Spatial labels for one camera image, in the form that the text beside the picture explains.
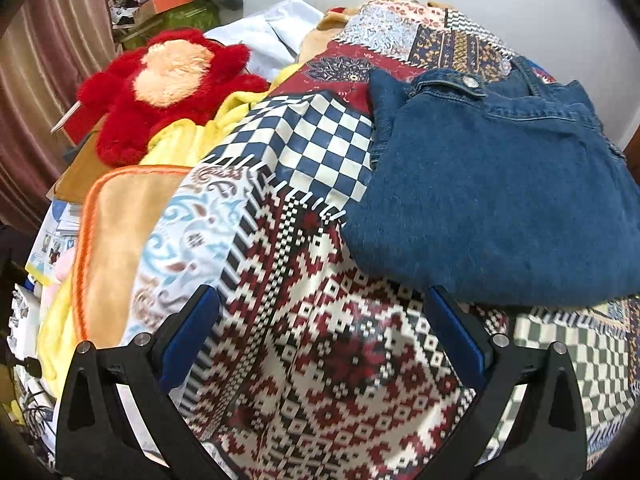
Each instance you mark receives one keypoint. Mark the striped red curtain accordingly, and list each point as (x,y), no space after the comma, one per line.
(48,48)

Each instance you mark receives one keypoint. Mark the brown cardboard piece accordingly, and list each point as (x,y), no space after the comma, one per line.
(82,172)

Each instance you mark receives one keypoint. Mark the white folded cloth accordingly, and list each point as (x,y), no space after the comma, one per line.
(274,36)

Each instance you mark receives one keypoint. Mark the blue denim jacket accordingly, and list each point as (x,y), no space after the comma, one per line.
(506,193)

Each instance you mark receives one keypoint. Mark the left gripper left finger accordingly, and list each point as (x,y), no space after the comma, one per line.
(95,439)

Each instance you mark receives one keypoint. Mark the green patterned storage box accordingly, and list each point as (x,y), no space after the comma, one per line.
(197,14)

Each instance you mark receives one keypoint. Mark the orange trimmed beige blanket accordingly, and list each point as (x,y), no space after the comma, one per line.
(118,216)

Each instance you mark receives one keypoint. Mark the yellow blanket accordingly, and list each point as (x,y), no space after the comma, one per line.
(180,144)

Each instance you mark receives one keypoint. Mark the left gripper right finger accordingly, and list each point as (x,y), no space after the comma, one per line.
(548,438)

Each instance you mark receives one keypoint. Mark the orange shoe box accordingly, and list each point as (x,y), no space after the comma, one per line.
(153,7)

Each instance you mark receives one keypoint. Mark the red plush toy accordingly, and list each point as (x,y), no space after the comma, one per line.
(178,74)

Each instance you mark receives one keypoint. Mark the patchwork patterned bedspread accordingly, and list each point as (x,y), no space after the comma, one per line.
(317,369)

